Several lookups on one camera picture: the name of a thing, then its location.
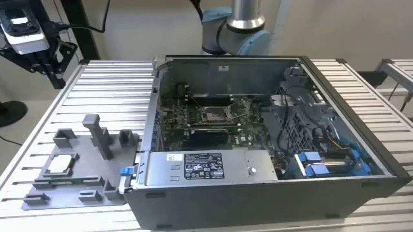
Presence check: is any thin wire locking lever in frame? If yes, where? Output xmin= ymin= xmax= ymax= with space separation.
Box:
xmin=190 ymin=94 xmax=208 ymax=109

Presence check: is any black graphics card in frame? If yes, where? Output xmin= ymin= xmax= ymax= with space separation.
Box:
xmin=188 ymin=128 xmax=234 ymax=149

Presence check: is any yellow red wire bundle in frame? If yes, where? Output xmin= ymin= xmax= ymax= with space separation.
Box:
xmin=319 ymin=130 xmax=344 ymax=151

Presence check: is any silver power supply box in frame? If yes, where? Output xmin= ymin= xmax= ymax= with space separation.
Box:
xmin=143 ymin=149 xmax=280 ymax=187

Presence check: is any black open PC case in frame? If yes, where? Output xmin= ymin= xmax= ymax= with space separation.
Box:
xmin=123 ymin=54 xmax=413 ymax=230

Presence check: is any thin black floor cable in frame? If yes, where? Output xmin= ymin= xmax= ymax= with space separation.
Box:
xmin=0 ymin=135 xmax=23 ymax=146

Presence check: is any green motherboard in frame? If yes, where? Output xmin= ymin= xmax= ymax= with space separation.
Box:
xmin=157 ymin=96 xmax=280 ymax=153

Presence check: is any CPU socket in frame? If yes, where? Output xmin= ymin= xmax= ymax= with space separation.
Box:
xmin=201 ymin=105 xmax=233 ymax=124

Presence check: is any blue disk carrier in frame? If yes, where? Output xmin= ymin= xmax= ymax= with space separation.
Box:
xmin=297 ymin=150 xmax=324 ymax=163
xmin=349 ymin=147 xmax=373 ymax=176
xmin=304 ymin=163 xmax=333 ymax=179

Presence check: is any silver CPU green edge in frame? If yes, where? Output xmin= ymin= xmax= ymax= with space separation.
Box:
xmin=45 ymin=154 xmax=77 ymax=174

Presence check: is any metal socket cover frame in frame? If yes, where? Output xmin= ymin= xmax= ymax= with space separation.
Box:
xmin=229 ymin=100 xmax=246 ymax=120

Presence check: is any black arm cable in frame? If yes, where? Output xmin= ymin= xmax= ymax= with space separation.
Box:
xmin=189 ymin=0 xmax=205 ymax=15

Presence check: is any silver black camera box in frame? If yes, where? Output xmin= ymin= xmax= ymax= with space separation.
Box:
xmin=0 ymin=9 xmax=50 ymax=55

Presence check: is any aluminium side table frame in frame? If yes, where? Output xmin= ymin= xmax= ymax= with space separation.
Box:
xmin=376 ymin=58 xmax=413 ymax=98

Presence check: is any grey plastic disk bay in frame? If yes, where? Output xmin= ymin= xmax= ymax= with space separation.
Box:
xmin=261 ymin=79 xmax=344 ymax=157

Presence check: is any power supply wire bundle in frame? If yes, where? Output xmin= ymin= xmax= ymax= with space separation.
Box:
xmin=273 ymin=157 xmax=292 ymax=175

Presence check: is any black round stand base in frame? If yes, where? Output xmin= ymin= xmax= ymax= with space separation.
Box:
xmin=0 ymin=100 xmax=28 ymax=128

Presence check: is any black RAM slot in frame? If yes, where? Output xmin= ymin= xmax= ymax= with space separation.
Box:
xmin=186 ymin=97 xmax=236 ymax=102
xmin=186 ymin=94 xmax=236 ymax=99
xmin=189 ymin=125 xmax=242 ymax=130
xmin=189 ymin=122 xmax=242 ymax=127

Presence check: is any black camera cable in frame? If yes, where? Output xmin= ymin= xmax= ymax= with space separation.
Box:
xmin=51 ymin=0 xmax=113 ymax=34

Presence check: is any grey plastic parts rack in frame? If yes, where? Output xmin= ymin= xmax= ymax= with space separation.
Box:
xmin=20 ymin=114 xmax=143 ymax=211

